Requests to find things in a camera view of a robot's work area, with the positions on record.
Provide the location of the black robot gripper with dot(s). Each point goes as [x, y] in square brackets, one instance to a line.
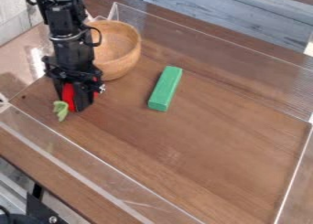
[71, 66]

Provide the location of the red plush strawberry toy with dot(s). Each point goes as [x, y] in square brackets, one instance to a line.
[64, 106]

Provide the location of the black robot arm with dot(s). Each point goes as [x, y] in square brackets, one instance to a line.
[64, 17]

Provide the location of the wooden bowl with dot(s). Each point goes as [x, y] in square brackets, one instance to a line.
[118, 53]

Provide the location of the green rectangular block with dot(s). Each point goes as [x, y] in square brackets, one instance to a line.
[165, 88]

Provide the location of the clear acrylic tray enclosure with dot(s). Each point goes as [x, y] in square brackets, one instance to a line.
[224, 159]

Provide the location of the black clamp mount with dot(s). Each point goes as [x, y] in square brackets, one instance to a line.
[38, 210]

